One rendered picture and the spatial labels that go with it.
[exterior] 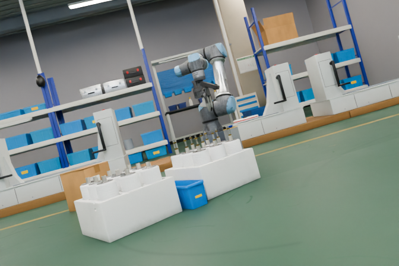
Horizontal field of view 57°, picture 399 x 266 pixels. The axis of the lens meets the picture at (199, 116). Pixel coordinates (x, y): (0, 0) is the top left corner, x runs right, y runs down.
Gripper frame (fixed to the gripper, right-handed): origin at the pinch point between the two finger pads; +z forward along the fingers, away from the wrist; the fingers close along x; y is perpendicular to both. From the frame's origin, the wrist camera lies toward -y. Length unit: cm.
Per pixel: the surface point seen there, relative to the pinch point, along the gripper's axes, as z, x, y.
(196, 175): 32.8, 34.0, 6.0
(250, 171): 40.8, 9.9, -16.2
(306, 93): 7, -509, -11
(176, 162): 25.5, 17.9, 23.8
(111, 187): 24, 74, 30
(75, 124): -47, -310, 360
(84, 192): 25, 64, 54
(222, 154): 26.5, 19.2, -6.4
